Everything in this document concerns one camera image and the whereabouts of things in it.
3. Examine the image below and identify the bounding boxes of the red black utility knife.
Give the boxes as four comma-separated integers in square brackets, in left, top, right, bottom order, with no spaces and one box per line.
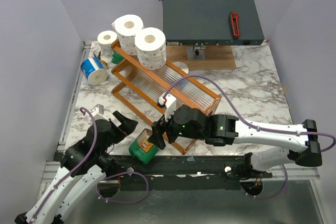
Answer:
[230,12,240,39]

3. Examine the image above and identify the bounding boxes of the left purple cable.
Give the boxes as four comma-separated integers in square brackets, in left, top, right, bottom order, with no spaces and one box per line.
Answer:
[30,107,150,224]

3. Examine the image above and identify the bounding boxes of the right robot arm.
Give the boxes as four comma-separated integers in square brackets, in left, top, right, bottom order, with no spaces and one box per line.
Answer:
[149,105,322,178]

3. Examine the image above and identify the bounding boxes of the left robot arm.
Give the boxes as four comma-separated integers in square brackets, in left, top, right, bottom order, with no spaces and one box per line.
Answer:
[15,111,138,223]

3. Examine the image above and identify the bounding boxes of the aluminium frame rail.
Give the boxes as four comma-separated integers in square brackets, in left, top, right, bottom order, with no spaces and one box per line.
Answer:
[30,41,92,224]

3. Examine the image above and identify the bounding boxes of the brown wooden board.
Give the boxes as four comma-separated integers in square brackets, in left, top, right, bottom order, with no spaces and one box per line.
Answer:
[166,46,236,71]

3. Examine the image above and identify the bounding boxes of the black yellow pliers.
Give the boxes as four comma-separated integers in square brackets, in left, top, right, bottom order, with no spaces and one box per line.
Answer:
[93,51,109,69]

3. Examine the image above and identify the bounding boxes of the orange wooden shelf rack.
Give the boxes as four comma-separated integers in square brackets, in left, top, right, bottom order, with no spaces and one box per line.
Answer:
[111,39,222,155]

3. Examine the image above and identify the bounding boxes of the blue wrapped paper roll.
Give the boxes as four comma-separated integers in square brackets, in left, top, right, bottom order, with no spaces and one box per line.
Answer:
[80,57,108,86]

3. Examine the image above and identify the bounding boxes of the dark grey rack-mount device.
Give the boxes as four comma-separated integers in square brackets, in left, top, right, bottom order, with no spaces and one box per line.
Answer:
[159,0,265,46]

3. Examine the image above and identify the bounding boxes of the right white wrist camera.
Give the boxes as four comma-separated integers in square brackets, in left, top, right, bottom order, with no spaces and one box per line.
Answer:
[157,94,176,122]

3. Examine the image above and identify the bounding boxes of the white roll behind shelf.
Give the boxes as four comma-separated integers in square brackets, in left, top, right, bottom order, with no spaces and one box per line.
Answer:
[173,62,189,74]

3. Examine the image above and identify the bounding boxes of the plain white paper roll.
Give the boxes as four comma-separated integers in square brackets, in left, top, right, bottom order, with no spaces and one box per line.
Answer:
[97,30,118,58]

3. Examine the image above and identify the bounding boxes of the green paper roll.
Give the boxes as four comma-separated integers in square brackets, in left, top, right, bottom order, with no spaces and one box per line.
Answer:
[129,129,159,164]

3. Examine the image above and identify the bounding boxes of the grey metal stand bracket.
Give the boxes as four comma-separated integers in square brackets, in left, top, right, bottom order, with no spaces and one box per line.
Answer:
[186,46,206,60]

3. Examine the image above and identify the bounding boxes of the white red-dotted paper roll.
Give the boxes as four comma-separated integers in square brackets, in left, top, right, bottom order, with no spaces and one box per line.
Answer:
[111,14,144,56]

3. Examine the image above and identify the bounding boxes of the small green object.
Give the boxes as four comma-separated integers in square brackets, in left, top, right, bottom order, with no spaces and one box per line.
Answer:
[111,51,124,64]

